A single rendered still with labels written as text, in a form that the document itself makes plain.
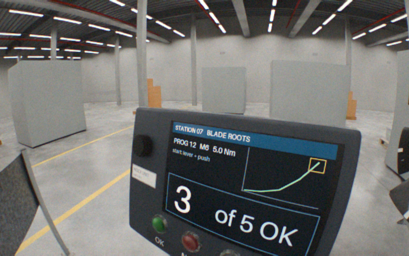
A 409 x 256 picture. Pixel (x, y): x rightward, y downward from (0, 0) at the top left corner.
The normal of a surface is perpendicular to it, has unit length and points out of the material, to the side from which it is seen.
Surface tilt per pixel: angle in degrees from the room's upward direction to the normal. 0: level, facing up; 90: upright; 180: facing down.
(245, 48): 90
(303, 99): 90
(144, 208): 75
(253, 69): 90
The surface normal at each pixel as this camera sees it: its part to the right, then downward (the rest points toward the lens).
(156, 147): -0.54, -0.05
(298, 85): -0.29, 0.24
